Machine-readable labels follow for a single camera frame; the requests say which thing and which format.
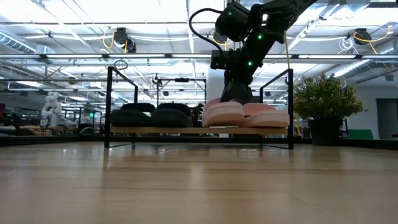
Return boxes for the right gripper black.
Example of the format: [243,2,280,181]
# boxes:
[221,68,254,105]

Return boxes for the pink foam slide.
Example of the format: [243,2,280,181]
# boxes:
[201,97,245,128]
[240,102,291,129]

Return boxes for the black foam slide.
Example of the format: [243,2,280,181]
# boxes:
[150,102,193,128]
[109,102,157,128]

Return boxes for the potted green plant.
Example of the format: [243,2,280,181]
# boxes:
[292,73,366,146]

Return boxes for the green box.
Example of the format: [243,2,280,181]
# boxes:
[347,128,374,141]

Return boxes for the white robot figure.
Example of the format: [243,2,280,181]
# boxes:
[40,91,63,127]

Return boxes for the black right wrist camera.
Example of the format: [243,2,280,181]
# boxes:
[210,49,241,70]

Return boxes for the black frame wooden shelf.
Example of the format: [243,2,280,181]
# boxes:
[103,65,295,151]

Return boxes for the black background workstation frame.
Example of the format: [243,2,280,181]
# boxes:
[155,77,208,108]

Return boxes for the black ceiling cable reel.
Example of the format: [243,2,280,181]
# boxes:
[113,27,137,54]
[212,29,229,45]
[353,27,373,46]

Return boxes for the yellow hanging cable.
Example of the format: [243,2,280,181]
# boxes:
[282,29,292,70]

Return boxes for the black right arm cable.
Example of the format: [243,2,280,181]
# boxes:
[188,7,225,53]

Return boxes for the black hanging cable ring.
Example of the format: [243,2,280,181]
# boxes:
[113,59,129,71]

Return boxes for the black metal rig frame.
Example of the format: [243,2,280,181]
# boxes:
[0,133,398,151]

